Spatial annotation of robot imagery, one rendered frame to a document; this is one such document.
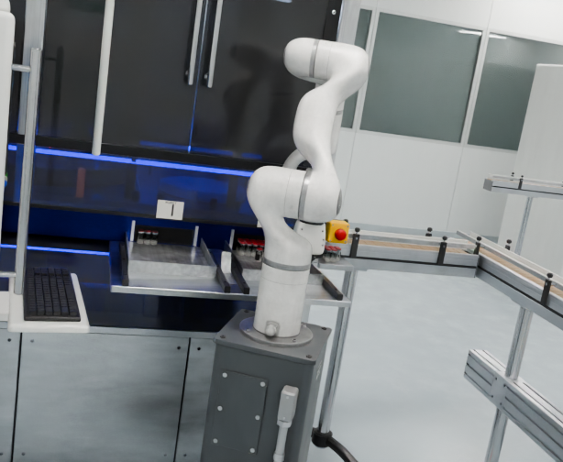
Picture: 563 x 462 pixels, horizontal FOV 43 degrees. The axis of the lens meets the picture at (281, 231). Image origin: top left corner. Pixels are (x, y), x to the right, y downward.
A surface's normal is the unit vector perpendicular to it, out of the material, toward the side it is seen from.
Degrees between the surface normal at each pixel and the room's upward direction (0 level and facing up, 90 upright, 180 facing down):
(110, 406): 90
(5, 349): 90
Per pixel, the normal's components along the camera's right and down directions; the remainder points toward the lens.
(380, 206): 0.23, 0.25
